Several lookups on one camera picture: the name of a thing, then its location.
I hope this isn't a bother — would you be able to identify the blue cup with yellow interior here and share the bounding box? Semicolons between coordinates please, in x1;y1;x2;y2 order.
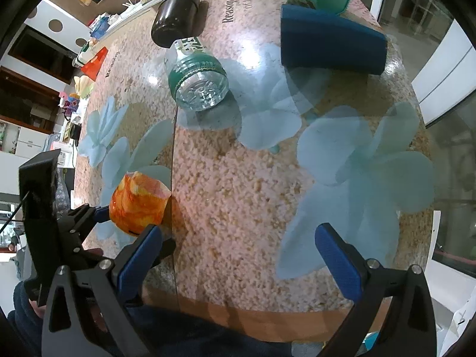
281;4;387;75

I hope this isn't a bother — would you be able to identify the left hand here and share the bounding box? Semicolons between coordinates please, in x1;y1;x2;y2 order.
29;248;109;334

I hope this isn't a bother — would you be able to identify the orange plastic bag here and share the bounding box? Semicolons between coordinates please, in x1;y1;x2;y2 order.
81;47;108;82

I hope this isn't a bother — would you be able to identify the clear bottle with green label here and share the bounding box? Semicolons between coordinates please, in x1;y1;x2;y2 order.
164;37;229;112

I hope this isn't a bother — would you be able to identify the black cylindrical tumbler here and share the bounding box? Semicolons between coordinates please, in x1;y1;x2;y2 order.
151;0;200;48

